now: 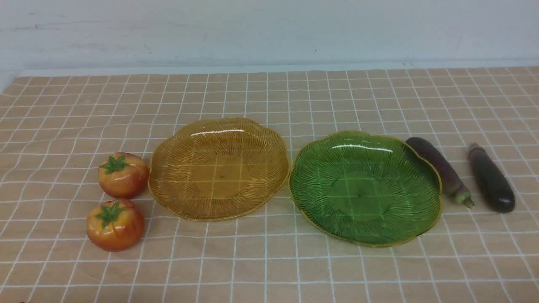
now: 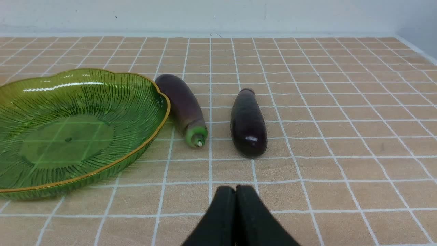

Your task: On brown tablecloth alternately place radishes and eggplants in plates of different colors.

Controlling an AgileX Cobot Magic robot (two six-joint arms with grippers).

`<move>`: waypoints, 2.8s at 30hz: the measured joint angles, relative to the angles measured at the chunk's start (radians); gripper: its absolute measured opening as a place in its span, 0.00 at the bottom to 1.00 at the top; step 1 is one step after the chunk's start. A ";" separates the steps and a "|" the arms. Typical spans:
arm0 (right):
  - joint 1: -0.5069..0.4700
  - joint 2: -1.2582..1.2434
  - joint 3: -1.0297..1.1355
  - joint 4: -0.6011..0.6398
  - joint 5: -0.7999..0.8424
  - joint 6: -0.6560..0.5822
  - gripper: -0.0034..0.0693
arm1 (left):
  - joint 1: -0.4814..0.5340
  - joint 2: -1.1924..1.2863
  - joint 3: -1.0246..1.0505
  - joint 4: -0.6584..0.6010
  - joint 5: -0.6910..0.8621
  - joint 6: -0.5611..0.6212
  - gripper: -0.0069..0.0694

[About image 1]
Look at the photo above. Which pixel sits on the red-orange toy tomato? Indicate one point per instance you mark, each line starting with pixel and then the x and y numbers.
pixel 115 225
pixel 123 175

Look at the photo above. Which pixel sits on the dark purple toy eggplant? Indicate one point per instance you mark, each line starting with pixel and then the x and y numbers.
pixel 491 182

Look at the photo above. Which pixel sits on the amber ribbed plastic plate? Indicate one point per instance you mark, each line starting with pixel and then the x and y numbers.
pixel 212 170

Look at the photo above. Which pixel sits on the green ribbed plastic plate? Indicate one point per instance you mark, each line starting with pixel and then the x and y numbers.
pixel 366 189

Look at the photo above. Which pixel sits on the purple toy eggplant green stem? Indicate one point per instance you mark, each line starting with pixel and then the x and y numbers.
pixel 452 185

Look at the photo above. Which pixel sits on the tan checkered tablecloth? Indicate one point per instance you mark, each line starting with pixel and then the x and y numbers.
pixel 55 131

